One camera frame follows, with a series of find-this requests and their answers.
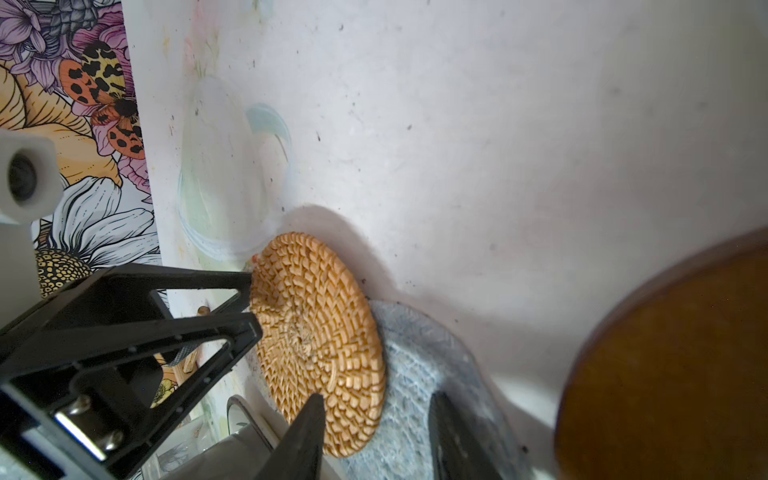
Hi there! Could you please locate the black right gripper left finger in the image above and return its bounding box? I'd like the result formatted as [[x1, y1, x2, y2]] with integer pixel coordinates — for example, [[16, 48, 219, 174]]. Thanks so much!
[[256, 393, 326, 480]]

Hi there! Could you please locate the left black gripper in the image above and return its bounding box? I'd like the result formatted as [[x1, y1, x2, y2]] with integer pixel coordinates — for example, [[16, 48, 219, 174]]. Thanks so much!
[[1, 264, 261, 479]]

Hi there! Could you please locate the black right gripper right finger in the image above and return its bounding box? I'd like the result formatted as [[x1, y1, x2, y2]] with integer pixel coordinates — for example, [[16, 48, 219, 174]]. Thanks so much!
[[428, 391, 502, 480]]

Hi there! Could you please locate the blue grey fabric coaster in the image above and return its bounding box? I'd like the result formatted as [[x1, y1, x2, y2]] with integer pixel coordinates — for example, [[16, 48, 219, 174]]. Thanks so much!
[[341, 300, 532, 479]]

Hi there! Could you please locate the woven rattan round coaster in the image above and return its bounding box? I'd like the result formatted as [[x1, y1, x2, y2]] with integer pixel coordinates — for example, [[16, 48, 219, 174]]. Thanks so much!
[[250, 232, 387, 458]]

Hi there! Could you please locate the brown round wooden coaster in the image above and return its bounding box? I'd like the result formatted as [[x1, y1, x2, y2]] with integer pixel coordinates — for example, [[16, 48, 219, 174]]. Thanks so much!
[[554, 230, 767, 479]]

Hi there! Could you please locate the white woven round coaster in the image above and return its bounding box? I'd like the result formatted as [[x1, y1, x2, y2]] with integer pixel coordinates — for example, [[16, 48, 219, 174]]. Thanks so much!
[[176, 76, 292, 270]]

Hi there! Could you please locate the grey mug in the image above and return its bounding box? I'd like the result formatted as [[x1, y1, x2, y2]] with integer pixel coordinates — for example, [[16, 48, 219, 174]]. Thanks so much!
[[164, 395, 279, 480]]

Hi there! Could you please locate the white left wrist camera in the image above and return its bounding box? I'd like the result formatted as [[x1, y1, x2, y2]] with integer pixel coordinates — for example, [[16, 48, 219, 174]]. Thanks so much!
[[0, 129, 63, 326]]

